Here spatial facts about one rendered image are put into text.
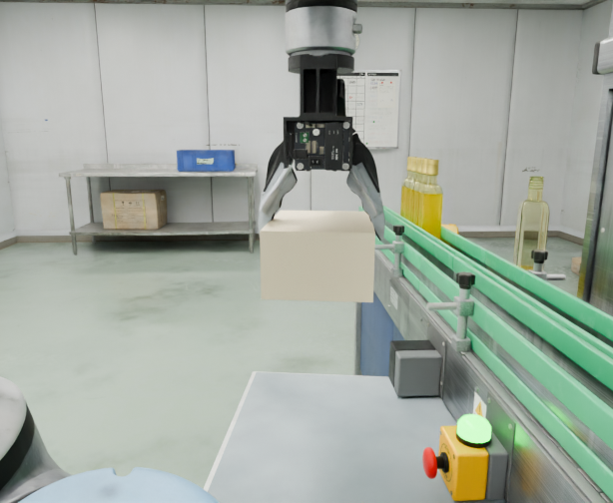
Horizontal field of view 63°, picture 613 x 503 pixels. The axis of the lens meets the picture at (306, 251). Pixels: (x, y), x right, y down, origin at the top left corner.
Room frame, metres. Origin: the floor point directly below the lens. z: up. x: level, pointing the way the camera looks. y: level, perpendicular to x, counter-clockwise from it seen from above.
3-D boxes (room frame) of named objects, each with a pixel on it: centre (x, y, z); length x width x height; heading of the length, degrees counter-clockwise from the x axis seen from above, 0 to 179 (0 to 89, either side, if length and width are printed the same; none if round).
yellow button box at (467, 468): (0.61, -0.22, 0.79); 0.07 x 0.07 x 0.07; 3
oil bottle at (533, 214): (1.09, -0.49, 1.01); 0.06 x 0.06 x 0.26; 77
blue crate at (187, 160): (5.65, 1.10, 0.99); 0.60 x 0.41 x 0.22; 96
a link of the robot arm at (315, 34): (0.57, -0.02, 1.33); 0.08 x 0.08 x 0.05
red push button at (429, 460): (0.61, -0.18, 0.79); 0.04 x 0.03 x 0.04; 3
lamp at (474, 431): (0.61, -0.23, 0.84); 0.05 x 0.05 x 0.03
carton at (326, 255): (0.59, -0.02, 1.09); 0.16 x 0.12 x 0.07; 175
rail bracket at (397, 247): (1.24, -0.21, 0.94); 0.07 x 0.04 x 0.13; 93
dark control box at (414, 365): (0.89, -0.21, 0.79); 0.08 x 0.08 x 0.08; 3
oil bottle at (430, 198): (1.49, -0.37, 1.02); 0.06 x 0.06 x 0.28; 3
